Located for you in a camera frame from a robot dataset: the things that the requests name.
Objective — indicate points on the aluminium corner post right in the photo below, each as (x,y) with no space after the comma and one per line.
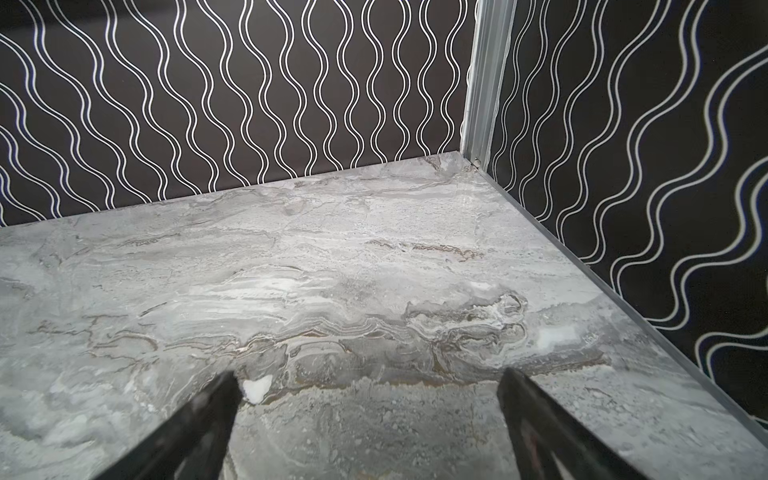
(493,25)

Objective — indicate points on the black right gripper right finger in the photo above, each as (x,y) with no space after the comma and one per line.
(548,441)

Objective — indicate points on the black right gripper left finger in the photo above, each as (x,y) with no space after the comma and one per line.
(192,443)

